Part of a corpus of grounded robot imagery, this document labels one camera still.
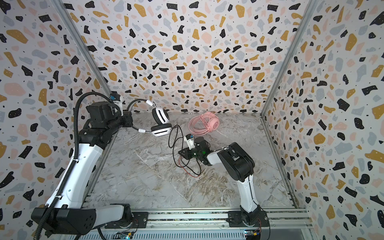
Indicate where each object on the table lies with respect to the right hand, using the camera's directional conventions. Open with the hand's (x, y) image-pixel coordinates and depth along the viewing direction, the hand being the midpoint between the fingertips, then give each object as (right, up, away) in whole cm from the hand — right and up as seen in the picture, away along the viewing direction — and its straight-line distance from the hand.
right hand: (177, 149), depth 93 cm
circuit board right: (+40, -37, -22) cm, 59 cm away
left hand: (-19, +22, -23) cm, 37 cm away
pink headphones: (+16, +17, +21) cm, 31 cm away
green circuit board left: (-21, -37, -23) cm, 48 cm away
